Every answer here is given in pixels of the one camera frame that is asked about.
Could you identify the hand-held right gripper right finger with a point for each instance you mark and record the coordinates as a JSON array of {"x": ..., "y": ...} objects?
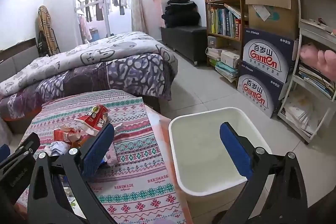
[{"x": 233, "y": 150}]

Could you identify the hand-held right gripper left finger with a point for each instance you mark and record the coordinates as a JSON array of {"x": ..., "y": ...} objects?
[{"x": 97, "y": 148}]

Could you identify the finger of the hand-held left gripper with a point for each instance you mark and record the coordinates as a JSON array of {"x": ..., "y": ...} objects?
[{"x": 26, "y": 144}]

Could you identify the red drink carton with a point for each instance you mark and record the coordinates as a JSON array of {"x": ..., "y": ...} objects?
[{"x": 92, "y": 119}]

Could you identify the white paper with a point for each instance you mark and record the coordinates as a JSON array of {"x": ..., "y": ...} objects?
[{"x": 59, "y": 148}]

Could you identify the white plastic trash bin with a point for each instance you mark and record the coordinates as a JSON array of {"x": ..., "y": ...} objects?
[{"x": 199, "y": 150}]

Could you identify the pink wrapper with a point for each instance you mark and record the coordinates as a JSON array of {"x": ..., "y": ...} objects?
[{"x": 111, "y": 154}]

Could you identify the patterned red green tablecloth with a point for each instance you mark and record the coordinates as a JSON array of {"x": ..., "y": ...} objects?
[{"x": 136, "y": 161}]

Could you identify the blue water bottle box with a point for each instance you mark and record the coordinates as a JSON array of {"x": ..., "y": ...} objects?
[
  {"x": 260, "y": 92},
  {"x": 267, "y": 56}
]

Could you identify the purple patterned bed cover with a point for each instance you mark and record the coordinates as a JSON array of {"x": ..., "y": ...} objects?
[{"x": 118, "y": 79}]

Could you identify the grey padded headboard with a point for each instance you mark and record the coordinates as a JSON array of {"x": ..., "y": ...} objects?
[{"x": 15, "y": 61}]

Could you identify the stack of books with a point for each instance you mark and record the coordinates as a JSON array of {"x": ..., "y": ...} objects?
[{"x": 223, "y": 61}]

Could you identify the grey cartoon print quilt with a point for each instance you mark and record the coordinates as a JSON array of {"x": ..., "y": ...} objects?
[{"x": 78, "y": 58}]

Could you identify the plaid coat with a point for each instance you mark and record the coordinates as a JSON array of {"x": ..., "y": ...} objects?
[{"x": 46, "y": 29}]

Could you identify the black storage bench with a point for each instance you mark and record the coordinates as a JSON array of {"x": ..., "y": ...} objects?
[{"x": 183, "y": 40}]

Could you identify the pink plush toy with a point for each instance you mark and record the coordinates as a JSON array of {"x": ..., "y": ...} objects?
[{"x": 315, "y": 57}]

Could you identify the sliding glass door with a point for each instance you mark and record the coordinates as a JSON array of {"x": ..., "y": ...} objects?
[{"x": 110, "y": 16}]

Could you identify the wooden bookshelf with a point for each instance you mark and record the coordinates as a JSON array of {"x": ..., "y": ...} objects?
[{"x": 203, "y": 16}]

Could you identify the brown cardboard box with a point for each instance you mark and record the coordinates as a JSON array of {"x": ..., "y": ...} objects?
[{"x": 273, "y": 16}]

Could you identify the white shelf unit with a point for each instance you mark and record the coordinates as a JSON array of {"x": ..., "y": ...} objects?
[{"x": 315, "y": 29}]

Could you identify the pile of black clothes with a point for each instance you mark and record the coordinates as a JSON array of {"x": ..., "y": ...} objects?
[{"x": 181, "y": 14}]

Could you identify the row of hanging clothes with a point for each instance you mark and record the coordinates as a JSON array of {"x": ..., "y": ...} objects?
[{"x": 115, "y": 1}]

